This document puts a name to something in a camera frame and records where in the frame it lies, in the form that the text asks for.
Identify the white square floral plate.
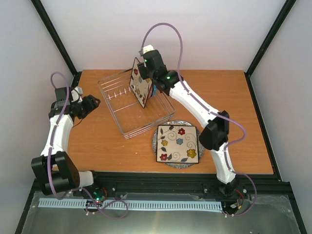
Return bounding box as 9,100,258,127
129,57,153,108

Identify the blue polka dot plate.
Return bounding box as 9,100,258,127
149,85,157,98

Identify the chrome wire dish rack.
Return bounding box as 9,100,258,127
98,69,175,139

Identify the grey speckled round plate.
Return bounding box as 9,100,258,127
152,120,205,169

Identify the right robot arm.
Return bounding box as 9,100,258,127
138,45,238,197

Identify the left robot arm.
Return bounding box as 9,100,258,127
31,95,101,196

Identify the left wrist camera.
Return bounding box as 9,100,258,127
54,86,84,105

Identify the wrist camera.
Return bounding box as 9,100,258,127
139,45,154,57
54,86,84,105

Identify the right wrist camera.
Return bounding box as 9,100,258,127
139,45,154,57

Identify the black aluminium frame rail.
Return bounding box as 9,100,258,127
86,172,293,200

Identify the light blue cable duct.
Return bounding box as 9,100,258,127
38,198,222,213

